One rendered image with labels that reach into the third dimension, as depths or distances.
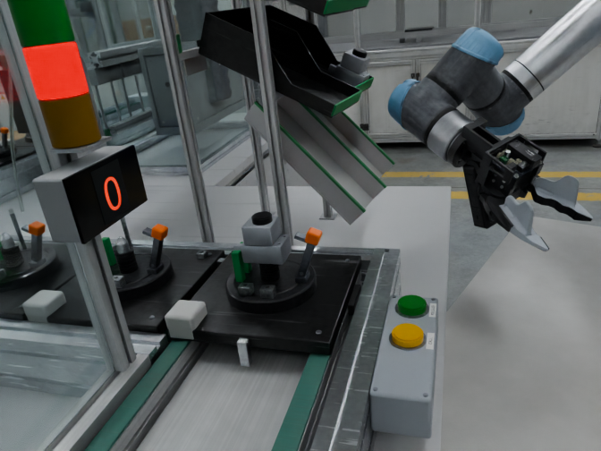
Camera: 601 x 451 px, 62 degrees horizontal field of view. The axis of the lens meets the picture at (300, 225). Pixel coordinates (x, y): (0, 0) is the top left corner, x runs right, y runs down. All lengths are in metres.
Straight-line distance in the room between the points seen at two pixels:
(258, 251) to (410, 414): 0.31
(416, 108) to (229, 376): 0.51
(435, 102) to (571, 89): 3.96
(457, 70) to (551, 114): 3.96
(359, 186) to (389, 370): 0.49
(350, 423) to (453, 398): 0.22
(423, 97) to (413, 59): 3.81
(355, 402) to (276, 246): 0.25
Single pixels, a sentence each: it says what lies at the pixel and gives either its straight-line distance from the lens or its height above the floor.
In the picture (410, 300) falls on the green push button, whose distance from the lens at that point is 0.74.
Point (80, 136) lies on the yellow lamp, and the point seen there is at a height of 1.27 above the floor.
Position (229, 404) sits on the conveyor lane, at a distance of 0.69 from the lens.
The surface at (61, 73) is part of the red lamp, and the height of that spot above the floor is 1.33.
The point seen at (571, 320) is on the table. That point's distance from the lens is 0.94.
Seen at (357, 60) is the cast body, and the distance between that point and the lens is 1.07.
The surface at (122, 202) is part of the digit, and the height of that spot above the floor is 1.19.
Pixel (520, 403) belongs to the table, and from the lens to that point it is 0.77.
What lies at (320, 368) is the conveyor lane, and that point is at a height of 0.95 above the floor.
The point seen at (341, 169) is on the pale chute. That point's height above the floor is 1.05.
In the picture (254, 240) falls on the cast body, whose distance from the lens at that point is 0.74.
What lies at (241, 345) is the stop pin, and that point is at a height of 0.96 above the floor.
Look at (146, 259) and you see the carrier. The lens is 0.92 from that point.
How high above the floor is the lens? 1.37
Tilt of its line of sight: 24 degrees down
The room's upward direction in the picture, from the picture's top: 6 degrees counter-clockwise
